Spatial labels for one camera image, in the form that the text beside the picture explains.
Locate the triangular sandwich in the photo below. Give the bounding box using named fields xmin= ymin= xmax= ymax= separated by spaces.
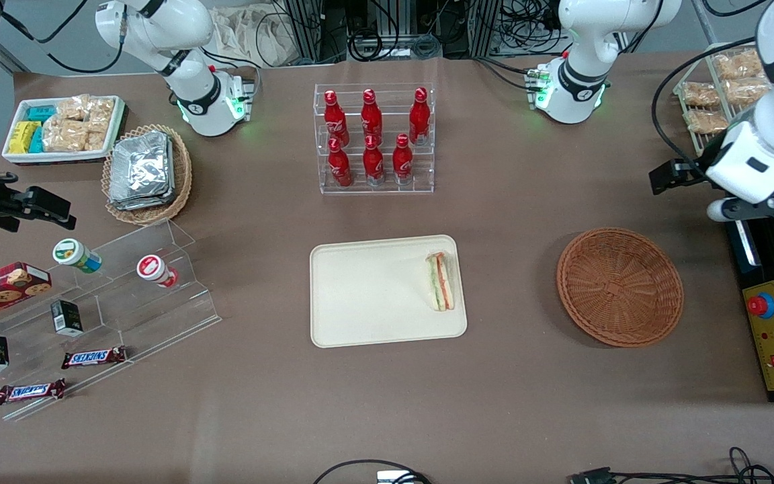
xmin=425 ymin=251 xmax=457 ymax=312

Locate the white rectangular snack tray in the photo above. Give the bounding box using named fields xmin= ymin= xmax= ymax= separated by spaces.
xmin=1 ymin=95 xmax=127 ymax=165

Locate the round brown wicker basket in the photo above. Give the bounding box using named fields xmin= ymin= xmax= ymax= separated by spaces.
xmin=556 ymin=227 xmax=685 ymax=349

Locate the oval tan wicker basket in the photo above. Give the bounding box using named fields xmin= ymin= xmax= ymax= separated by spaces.
xmin=101 ymin=124 xmax=194 ymax=225

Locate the beige plastic serving tray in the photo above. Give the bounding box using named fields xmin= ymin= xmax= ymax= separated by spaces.
xmin=310 ymin=234 xmax=468 ymax=350

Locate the yellow snack packet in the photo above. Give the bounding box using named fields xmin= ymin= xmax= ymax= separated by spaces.
xmin=9 ymin=121 xmax=42 ymax=155

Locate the red tartan cookie box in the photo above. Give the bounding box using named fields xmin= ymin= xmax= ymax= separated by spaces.
xmin=0 ymin=261 xmax=53 ymax=329

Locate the green lid yoghurt cup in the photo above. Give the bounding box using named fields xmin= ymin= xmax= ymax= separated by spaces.
xmin=52 ymin=238 xmax=103 ymax=274

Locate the clear bag of pastries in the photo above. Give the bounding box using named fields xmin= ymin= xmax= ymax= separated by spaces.
xmin=713 ymin=50 xmax=764 ymax=81
xmin=683 ymin=82 xmax=722 ymax=108
xmin=685 ymin=109 xmax=730 ymax=134
xmin=723 ymin=78 xmax=768 ymax=105

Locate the silver foil pouch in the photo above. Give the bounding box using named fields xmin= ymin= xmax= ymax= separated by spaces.
xmin=109 ymin=145 xmax=177 ymax=211
xmin=109 ymin=131 xmax=174 ymax=202

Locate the red lid yoghurt cup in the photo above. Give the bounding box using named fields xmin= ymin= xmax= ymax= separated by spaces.
xmin=136 ymin=253 xmax=180 ymax=289

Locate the brown snickers bar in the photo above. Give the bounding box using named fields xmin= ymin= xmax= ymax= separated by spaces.
xmin=0 ymin=378 xmax=67 ymax=406
xmin=60 ymin=346 xmax=128 ymax=370

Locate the clear acrylic stepped shelf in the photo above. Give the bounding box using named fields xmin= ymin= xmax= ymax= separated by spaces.
xmin=0 ymin=218 xmax=222 ymax=423

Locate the beige crumpled cloth bag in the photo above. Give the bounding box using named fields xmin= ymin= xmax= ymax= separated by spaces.
xmin=209 ymin=5 xmax=300 ymax=68

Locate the red cola bottle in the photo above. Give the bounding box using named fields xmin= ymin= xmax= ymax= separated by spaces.
xmin=323 ymin=89 xmax=350 ymax=147
xmin=392 ymin=133 xmax=415 ymax=186
xmin=328 ymin=138 xmax=353 ymax=188
xmin=361 ymin=88 xmax=384 ymax=143
xmin=362 ymin=134 xmax=385 ymax=186
xmin=408 ymin=87 xmax=431 ymax=146

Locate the clear acrylic bottle rack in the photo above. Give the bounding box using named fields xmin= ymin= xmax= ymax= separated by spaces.
xmin=313 ymin=83 xmax=436 ymax=196

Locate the white wire rack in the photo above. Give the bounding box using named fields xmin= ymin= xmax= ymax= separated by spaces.
xmin=673 ymin=42 xmax=774 ymax=157

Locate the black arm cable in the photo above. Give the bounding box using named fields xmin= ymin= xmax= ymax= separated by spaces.
xmin=650 ymin=39 xmax=761 ymax=172

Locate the black cable tangle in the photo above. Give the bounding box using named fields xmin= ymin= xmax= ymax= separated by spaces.
xmin=612 ymin=446 xmax=774 ymax=484

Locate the black cable plug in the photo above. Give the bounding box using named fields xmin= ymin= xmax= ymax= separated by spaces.
xmin=568 ymin=467 xmax=613 ymax=484

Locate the aluminium frame post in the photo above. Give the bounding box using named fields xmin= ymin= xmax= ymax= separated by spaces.
xmin=468 ymin=0 xmax=503 ymax=58
xmin=285 ymin=0 xmax=324 ymax=63

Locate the black looped cable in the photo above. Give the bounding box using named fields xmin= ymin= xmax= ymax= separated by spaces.
xmin=312 ymin=458 xmax=432 ymax=484

